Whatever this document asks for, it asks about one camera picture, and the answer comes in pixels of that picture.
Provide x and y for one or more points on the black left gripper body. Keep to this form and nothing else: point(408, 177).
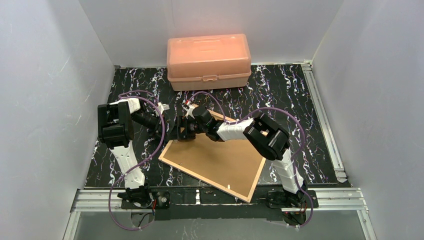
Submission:
point(162, 125)

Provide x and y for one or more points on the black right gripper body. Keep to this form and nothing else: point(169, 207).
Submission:
point(183, 129)

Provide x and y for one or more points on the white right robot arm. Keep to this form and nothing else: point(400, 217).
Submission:
point(268, 138)

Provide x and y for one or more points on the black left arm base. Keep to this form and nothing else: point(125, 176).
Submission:
point(144, 198)

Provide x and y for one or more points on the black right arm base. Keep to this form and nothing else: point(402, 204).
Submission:
point(286, 199)

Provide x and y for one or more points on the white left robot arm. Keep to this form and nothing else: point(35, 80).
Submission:
point(115, 122)

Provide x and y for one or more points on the translucent orange plastic box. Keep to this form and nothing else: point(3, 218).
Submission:
point(208, 62)

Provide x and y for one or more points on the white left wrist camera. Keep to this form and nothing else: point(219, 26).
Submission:
point(161, 108)

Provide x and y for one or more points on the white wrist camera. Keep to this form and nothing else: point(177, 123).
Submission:
point(188, 107)
point(161, 108)

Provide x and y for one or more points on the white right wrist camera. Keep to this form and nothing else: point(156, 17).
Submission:
point(188, 107)

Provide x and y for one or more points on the aluminium right side rail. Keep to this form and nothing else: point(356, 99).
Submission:
point(332, 147)

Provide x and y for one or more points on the aluminium rail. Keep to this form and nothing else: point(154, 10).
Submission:
point(332, 147)
point(328, 199)

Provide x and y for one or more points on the aluminium front rail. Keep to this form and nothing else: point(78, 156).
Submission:
point(328, 199)

